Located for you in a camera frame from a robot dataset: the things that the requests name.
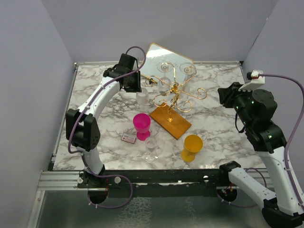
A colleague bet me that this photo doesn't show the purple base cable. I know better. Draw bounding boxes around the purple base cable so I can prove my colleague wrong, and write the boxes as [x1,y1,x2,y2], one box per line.
[217,167,269,209]
[87,175,133,209]

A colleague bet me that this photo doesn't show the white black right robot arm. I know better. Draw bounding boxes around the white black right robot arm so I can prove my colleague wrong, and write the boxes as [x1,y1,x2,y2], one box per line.
[218,82,304,228]

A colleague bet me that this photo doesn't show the clear round wine glass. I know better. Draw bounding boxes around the clear round wine glass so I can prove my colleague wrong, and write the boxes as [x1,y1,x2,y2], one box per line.
[157,61,173,95]

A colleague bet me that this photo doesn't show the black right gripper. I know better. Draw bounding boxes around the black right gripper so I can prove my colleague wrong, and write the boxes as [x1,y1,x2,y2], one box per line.
[218,81,254,128]

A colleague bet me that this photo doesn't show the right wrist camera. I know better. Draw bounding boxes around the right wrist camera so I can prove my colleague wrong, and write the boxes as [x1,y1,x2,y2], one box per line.
[238,70,265,92]

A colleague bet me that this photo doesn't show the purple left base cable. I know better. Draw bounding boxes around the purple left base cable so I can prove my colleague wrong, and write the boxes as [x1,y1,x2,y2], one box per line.
[87,175,133,209]

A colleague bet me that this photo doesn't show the black mounting rail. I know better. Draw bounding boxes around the black mounting rail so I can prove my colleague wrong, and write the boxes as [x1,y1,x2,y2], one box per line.
[77,165,231,198]

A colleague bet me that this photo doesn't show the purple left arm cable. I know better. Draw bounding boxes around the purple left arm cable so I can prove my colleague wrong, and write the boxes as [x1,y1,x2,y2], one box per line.
[67,46,147,178]

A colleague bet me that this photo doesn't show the wooden rack base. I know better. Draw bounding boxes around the wooden rack base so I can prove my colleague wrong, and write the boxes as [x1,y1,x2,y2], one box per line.
[150,102,191,140]

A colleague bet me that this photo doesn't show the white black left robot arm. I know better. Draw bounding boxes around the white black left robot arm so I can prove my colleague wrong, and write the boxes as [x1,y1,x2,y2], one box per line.
[65,54,141,188]

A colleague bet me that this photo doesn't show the hanging clear glass on rack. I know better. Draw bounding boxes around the hanging clear glass on rack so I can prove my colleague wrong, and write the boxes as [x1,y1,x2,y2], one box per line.
[180,62,197,83]

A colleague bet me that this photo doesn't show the pink plastic goblet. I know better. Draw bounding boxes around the pink plastic goblet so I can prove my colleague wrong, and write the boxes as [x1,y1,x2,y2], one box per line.
[133,113,151,141]

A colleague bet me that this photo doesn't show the yellow plastic goblet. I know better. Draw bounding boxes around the yellow plastic goblet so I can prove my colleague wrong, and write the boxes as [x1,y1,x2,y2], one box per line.
[181,134,203,162]

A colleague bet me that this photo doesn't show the small red white box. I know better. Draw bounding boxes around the small red white box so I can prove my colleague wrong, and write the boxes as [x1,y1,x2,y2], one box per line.
[121,133,136,144]

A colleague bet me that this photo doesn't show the gold framed whiteboard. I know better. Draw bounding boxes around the gold framed whiteboard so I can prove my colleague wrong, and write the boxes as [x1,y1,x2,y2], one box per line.
[140,43,193,83]

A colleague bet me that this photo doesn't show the gold wire wine glass rack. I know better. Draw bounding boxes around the gold wire wine glass rack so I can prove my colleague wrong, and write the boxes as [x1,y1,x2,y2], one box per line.
[145,73,208,113]

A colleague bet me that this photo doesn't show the small clear stemmed glass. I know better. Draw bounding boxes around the small clear stemmed glass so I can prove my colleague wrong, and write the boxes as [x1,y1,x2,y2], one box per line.
[145,136,158,163]

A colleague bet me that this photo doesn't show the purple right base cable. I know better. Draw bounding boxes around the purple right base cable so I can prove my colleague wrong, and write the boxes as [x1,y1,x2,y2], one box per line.
[217,167,269,209]

